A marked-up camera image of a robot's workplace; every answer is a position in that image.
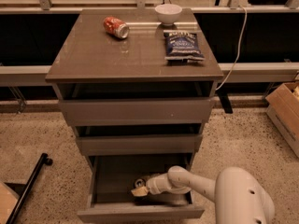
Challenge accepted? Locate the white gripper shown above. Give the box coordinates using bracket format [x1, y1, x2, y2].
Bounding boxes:
[131, 174, 174, 197]

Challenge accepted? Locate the dark blue pepsi can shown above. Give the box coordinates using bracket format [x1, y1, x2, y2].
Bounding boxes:
[135, 178, 146, 188]

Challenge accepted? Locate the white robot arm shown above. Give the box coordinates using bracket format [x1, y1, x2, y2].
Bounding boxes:
[131, 166, 275, 224]

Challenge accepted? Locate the grey open bottom drawer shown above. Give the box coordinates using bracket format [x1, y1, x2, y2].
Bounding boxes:
[78, 154, 204, 224]

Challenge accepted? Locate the grey middle drawer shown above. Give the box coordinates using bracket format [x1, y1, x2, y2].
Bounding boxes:
[76, 134, 203, 156]

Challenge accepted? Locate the grey top drawer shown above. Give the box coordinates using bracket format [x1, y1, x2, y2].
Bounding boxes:
[59, 99, 213, 126]

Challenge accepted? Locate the grey drawer cabinet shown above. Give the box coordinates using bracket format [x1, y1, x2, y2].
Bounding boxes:
[45, 8, 224, 173]

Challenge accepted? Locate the red soda can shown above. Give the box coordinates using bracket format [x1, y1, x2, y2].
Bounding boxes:
[103, 16, 129, 39]

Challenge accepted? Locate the black metal bar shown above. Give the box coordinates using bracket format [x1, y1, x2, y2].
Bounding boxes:
[6, 153, 53, 224]

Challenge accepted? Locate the blue chip bag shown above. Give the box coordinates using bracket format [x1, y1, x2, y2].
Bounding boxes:
[164, 30, 205, 61]

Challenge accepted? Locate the brown cardboard box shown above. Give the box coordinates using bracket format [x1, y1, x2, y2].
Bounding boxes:
[266, 82, 299, 157]

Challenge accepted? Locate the white bowl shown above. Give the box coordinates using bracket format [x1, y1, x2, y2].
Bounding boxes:
[155, 4, 182, 26]

